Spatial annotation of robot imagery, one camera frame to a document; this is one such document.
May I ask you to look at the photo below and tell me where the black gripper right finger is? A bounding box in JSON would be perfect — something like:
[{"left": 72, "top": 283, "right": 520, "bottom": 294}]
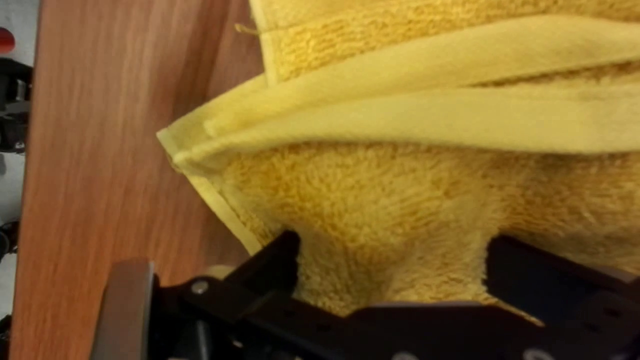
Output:
[{"left": 487, "top": 236, "right": 640, "bottom": 319}]

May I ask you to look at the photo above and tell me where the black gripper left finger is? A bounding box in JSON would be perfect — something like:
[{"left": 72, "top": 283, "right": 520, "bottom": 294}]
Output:
[{"left": 161, "top": 232, "right": 301, "bottom": 319}]

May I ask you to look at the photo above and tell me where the yellow towel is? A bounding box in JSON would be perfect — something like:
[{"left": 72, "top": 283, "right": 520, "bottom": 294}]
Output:
[{"left": 159, "top": 0, "right": 640, "bottom": 313}]

